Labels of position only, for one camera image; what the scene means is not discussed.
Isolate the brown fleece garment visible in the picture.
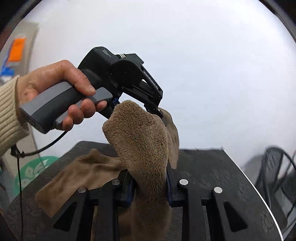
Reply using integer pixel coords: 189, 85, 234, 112
35, 100, 179, 240

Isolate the person's left hand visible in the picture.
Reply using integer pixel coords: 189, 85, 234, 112
16, 60, 107, 131

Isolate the black patterned table cloth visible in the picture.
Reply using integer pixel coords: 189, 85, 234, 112
1, 141, 282, 240

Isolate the green round glass table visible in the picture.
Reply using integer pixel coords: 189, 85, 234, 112
20, 156, 59, 190

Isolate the black mesh chair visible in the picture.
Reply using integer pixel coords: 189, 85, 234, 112
255, 147, 295, 231

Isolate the orange and blue poster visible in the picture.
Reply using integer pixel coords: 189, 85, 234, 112
1, 36, 26, 83

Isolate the cream knit sweater sleeve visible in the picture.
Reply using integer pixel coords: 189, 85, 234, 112
0, 75, 30, 157

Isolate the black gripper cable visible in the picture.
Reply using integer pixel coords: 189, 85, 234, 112
10, 129, 69, 241

